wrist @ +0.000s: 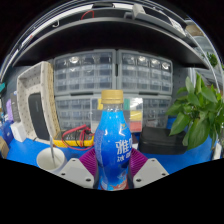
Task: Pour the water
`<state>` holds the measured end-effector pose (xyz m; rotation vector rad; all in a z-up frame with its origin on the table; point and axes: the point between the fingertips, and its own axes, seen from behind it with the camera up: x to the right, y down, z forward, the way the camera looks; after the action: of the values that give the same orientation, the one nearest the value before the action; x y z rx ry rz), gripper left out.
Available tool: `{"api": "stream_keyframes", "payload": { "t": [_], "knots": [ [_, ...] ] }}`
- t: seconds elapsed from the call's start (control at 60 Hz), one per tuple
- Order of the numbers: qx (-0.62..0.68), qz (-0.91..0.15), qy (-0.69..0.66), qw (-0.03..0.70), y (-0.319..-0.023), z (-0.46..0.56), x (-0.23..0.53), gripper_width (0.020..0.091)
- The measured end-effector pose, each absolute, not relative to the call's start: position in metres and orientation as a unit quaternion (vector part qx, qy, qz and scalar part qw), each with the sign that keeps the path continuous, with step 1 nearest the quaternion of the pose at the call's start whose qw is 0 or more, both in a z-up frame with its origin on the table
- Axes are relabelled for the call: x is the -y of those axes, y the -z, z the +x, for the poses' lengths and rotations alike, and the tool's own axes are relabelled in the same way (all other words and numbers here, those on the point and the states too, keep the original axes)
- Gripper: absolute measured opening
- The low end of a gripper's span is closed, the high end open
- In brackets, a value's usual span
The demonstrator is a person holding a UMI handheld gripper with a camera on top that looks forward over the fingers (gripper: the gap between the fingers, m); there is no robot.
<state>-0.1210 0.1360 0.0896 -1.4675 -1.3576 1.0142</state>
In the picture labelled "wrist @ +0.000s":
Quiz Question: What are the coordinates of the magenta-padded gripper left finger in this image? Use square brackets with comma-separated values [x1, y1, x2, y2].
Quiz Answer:
[57, 147, 99, 189]

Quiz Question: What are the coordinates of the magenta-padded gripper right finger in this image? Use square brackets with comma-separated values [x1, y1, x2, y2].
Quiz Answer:
[129, 147, 170, 189]

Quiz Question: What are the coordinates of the blue drink bottle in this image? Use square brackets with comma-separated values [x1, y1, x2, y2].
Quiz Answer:
[93, 89, 134, 191]

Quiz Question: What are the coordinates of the black flat case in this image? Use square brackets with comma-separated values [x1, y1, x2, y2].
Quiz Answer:
[138, 126, 188, 155]

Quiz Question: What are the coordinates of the metal stirring rod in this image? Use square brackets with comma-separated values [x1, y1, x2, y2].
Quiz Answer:
[49, 134, 57, 168]

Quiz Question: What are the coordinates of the white faceted cup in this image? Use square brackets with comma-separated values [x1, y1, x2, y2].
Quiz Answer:
[35, 147, 67, 174]

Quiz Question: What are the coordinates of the yellow multimeter with red leads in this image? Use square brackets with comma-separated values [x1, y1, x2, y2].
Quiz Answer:
[52, 124, 96, 151]

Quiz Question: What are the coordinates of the clear box with coloured parts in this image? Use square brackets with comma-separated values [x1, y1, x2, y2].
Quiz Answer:
[90, 96, 144, 134]

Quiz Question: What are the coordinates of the grey small-parts drawer cabinet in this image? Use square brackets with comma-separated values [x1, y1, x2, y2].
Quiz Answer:
[141, 96, 174, 129]
[116, 49, 174, 96]
[53, 49, 117, 96]
[54, 94, 101, 131]

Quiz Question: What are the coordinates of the black rounded speaker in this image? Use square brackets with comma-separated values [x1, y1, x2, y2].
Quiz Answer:
[27, 92, 51, 141]

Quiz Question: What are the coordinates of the small white block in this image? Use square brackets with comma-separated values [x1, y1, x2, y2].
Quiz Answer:
[213, 141, 223, 160]

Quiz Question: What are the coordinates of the green potted plant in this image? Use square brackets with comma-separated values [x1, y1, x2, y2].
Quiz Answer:
[165, 73, 224, 151]

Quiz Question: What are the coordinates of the dark grey upright box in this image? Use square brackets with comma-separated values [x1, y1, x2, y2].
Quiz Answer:
[9, 92, 22, 124]

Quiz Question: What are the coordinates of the white metal rack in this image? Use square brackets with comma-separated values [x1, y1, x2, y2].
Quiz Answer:
[186, 19, 224, 101]

